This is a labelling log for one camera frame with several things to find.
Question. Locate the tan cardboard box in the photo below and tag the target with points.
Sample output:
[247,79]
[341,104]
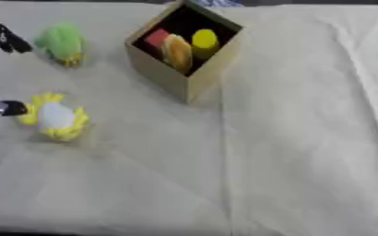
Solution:
[189,76]

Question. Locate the green soft toy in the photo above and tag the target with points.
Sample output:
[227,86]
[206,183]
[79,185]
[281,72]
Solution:
[62,41]

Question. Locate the yellow and white soft toy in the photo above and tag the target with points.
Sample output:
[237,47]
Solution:
[55,116]

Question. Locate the red block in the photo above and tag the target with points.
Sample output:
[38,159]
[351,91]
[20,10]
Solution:
[155,38]

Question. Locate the toy burger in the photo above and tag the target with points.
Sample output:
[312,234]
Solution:
[177,53]

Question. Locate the yellow cylinder block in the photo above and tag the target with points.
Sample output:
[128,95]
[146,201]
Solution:
[204,41]

